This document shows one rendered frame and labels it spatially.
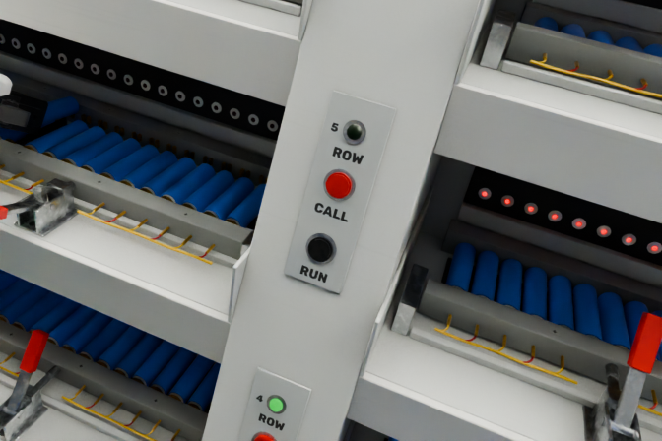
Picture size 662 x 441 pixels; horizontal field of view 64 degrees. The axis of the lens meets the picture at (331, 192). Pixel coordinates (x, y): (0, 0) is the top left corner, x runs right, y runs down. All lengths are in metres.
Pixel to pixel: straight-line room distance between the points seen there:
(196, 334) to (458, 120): 0.24
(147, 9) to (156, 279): 0.19
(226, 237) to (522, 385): 0.24
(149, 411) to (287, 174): 0.29
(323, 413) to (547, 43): 0.29
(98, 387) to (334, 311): 0.28
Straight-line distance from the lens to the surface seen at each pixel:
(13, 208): 0.45
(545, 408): 0.41
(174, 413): 0.54
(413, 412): 0.38
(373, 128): 0.32
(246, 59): 0.35
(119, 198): 0.46
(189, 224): 0.43
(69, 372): 0.58
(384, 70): 0.32
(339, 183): 0.32
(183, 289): 0.41
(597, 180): 0.34
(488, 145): 0.33
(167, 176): 0.50
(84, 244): 0.45
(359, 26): 0.33
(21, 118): 0.48
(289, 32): 0.35
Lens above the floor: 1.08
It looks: 14 degrees down
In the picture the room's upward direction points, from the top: 16 degrees clockwise
